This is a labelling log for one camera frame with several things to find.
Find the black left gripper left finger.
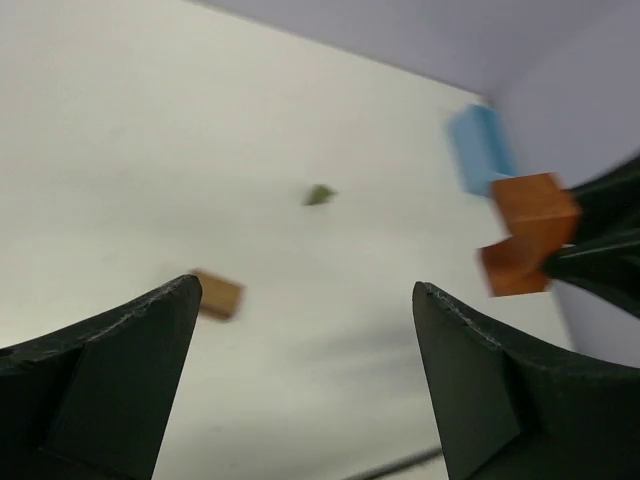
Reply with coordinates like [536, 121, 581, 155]
[1, 275, 202, 479]

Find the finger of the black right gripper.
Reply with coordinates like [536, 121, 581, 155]
[542, 156, 639, 317]

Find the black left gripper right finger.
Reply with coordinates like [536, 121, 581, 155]
[412, 282, 639, 479]

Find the orange arch wood block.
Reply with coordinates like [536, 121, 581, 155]
[479, 173, 582, 297]

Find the blue plastic box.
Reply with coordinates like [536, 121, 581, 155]
[446, 104, 518, 198]

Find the light tan rectangular wood block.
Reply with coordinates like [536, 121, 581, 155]
[190, 269, 244, 321]

